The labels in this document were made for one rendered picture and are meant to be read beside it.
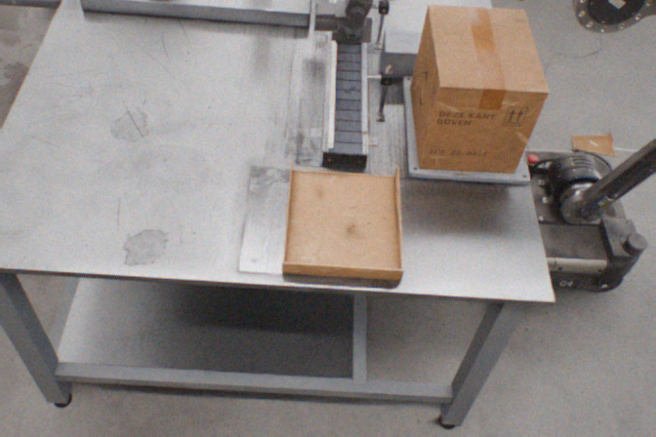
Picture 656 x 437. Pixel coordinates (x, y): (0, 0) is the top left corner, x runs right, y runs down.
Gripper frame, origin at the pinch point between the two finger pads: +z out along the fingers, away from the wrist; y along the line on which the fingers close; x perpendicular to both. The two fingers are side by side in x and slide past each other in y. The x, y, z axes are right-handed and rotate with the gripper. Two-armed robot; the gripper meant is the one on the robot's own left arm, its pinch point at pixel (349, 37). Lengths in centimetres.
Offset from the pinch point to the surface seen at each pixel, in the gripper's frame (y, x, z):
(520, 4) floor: -99, -63, 176
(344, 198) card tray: 0.5, 43.5, -22.6
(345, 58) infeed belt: 0.8, 5.1, 3.3
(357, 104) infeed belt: -2.6, 19.3, -8.5
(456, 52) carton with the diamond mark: -22.6, 9.0, -30.9
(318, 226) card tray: 6, 50, -28
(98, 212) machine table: 56, 50, -28
